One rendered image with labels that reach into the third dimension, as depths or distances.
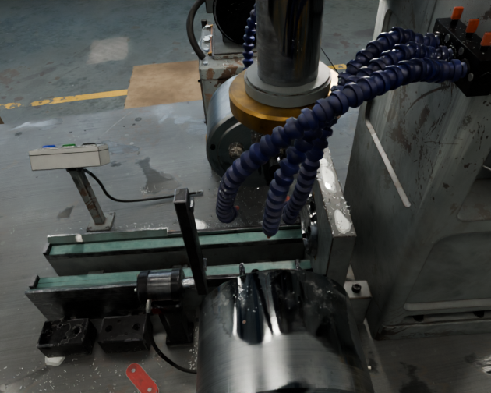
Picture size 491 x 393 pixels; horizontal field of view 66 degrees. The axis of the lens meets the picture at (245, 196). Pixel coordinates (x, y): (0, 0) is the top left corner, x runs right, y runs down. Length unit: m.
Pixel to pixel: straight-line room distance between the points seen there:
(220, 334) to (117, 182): 0.86
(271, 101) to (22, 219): 0.96
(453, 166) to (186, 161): 0.95
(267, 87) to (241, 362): 0.37
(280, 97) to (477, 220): 0.33
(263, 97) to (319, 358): 0.35
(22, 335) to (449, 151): 0.95
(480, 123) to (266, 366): 0.37
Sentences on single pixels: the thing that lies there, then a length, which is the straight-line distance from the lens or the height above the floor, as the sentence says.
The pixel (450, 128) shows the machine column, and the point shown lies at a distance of 0.53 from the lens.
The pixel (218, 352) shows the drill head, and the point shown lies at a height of 1.13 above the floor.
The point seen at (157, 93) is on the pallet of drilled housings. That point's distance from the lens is 3.09.
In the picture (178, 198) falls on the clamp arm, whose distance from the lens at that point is 0.55.
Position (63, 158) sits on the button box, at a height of 1.06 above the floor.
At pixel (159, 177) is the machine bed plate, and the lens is 1.28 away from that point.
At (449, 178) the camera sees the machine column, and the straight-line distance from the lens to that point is 0.56.
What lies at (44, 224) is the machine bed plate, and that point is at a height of 0.80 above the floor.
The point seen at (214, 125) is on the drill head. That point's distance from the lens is 0.90.
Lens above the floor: 1.63
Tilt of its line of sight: 45 degrees down
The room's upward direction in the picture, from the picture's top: 4 degrees counter-clockwise
